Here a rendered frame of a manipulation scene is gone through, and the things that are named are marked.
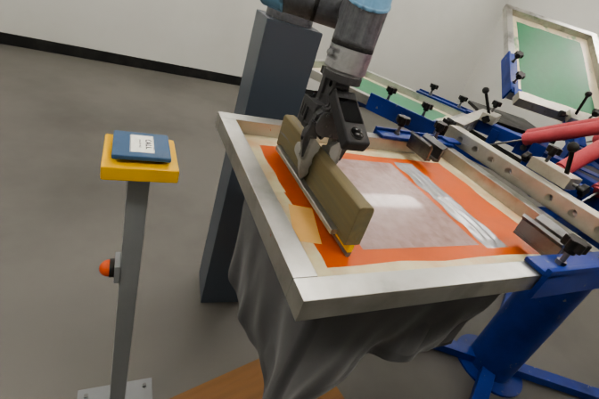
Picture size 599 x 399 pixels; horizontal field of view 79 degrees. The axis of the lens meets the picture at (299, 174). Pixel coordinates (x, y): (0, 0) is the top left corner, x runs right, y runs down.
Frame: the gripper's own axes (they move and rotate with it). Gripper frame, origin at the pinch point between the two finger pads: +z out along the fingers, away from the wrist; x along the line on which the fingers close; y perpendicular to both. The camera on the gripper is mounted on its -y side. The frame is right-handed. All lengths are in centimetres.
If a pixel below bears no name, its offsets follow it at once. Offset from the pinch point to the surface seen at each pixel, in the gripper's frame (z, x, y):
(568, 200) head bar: -4, -68, -10
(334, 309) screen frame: 4.4, 8.0, -28.0
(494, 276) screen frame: 1.7, -23.0, -27.3
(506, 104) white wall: 21, -461, 297
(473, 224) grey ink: 4.2, -39.1, -9.8
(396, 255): 5.2, -10.7, -17.5
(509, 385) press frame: 98, -134, -8
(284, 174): 4.7, 1.9, 8.3
